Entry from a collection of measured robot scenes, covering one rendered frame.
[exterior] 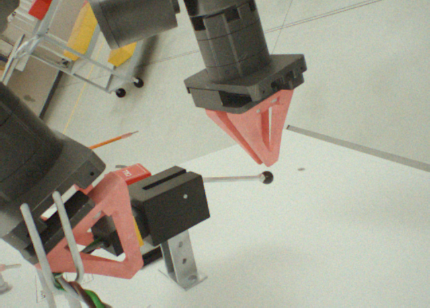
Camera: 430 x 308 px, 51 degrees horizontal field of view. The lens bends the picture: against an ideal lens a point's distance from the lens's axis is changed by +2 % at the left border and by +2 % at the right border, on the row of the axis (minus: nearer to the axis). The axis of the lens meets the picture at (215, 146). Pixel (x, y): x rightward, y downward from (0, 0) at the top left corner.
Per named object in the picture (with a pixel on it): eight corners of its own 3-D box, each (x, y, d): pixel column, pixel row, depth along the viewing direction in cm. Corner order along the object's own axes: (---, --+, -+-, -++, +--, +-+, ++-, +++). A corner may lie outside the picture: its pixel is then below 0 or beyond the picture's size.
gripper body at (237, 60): (258, 108, 34) (230, 15, 31) (187, 99, 42) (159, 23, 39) (312, 74, 37) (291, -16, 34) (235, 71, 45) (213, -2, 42)
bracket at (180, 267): (208, 278, 38) (197, 226, 36) (185, 292, 37) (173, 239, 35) (180, 258, 41) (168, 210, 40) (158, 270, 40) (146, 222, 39)
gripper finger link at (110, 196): (114, 329, 29) (5, 247, 23) (75, 280, 34) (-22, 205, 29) (185, 245, 31) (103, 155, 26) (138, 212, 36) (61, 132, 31)
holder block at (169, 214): (211, 217, 37) (202, 174, 36) (154, 247, 34) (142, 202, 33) (184, 204, 40) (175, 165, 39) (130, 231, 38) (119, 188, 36)
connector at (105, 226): (164, 223, 35) (157, 202, 35) (114, 259, 33) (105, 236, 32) (144, 215, 38) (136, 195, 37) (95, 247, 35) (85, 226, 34)
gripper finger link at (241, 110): (264, 187, 39) (234, 93, 36) (216, 171, 45) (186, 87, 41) (312, 150, 43) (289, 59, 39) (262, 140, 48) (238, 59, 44)
